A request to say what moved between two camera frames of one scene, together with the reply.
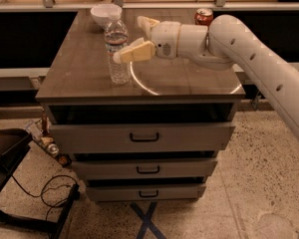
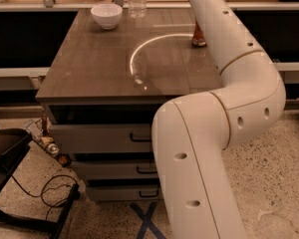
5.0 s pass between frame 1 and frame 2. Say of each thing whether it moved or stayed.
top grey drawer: stayed
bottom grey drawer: stayed
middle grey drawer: stayed
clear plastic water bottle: moved
